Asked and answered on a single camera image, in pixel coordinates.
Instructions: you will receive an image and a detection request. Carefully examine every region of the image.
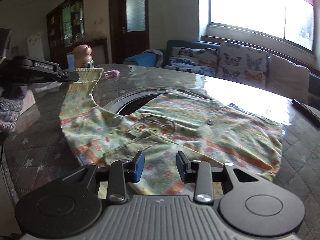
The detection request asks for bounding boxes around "dark wooden display cabinet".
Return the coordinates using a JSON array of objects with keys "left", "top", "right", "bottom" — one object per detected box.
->
[{"left": 46, "top": 0, "right": 85, "bottom": 63}]

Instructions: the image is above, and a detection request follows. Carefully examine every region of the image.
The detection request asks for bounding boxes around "blue cushion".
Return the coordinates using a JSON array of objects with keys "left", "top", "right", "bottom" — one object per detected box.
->
[{"left": 122, "top": 54, "right": 160, "bottom": 68}]

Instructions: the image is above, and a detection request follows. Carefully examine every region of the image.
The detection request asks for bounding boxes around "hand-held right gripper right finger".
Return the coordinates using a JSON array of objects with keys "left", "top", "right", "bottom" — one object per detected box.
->
[{"left": 176, "top": 151, "right": 262, "bottom": 203}]

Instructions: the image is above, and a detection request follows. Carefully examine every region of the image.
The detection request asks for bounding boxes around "black round cooktop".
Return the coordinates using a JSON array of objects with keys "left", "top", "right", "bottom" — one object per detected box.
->
[{"left": 117, "top": 94, "right": 163, "bottom": 117}]

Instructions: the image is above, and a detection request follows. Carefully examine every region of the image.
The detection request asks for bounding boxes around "dark wooden door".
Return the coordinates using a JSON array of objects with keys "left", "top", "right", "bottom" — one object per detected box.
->
[{"left": 109, "top": 0, "right": 150, "bottom": 64}]

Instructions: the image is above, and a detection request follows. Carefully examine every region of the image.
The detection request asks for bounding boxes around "wooden sideboard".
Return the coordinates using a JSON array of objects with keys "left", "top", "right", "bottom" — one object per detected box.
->
[{"left": 80, "top": 38, "right": 108, "bottom": 64}]

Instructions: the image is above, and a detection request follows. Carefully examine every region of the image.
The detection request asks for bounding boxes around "pink cartoon water bottle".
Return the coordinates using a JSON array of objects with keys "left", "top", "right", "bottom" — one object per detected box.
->
[{"left": 72, "top": 44, "right": 95, "bottom": 69}]

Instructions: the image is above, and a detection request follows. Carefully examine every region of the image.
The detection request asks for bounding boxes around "dark blue sofa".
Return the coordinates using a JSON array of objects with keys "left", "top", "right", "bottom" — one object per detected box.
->
[{"left": 122, "top": 39, "right": 320, "bottom": 98}]

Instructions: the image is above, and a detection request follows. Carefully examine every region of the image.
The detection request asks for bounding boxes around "window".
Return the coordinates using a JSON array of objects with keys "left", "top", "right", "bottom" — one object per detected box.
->
[{"left": 200, "top": 0, "right": 315, "bottom": 53}]

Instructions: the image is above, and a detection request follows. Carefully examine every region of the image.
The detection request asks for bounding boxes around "floral yellow-green shirt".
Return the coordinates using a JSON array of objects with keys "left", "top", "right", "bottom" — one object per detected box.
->
[{"left": 59, "top": 67, "right": 284, "bottom": 196}]

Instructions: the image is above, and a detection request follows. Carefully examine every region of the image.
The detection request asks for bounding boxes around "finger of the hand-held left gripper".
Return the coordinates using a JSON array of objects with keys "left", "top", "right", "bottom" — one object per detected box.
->
[{"left": 60, "top": 70, "right": 80, "bottom": 82}]

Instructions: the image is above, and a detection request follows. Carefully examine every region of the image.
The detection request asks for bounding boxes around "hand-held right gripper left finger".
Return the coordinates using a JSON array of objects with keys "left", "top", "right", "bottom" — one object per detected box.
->
[{"left": 61, "top": 150, "right": 145, "bottom": 204}]

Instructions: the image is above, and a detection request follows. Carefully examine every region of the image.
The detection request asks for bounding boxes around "black remote control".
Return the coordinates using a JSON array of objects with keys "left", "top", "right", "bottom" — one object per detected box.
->
[{"left": 292, "top": 98, "right": 320, "bottom": 127}]

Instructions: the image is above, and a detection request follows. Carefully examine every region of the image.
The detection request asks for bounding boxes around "butterfly print cushion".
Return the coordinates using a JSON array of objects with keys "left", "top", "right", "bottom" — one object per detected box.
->
[
  {"left": 216, "top": 41, "right": 270, "bottom": 88},
  {"left": 164, "top": 46, "right": 219, "bottom": 78}
]

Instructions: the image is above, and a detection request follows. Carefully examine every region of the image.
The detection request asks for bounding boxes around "beige cushion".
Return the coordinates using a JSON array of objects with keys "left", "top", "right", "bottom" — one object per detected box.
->
[{"left": 266, "top": 54, "right": 312, "bottom": 98}]

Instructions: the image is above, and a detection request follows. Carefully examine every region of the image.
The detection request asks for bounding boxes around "white refrigerator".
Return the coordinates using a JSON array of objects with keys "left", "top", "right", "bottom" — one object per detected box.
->
[{"left": 27, "top": 32, "right": 45, "bottom": 61}]

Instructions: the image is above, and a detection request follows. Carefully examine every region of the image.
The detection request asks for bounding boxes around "grey cloth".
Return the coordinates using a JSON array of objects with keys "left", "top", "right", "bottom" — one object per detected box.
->
[{"left": 141, "top": 48, "right": 163, "bottom": 67}]

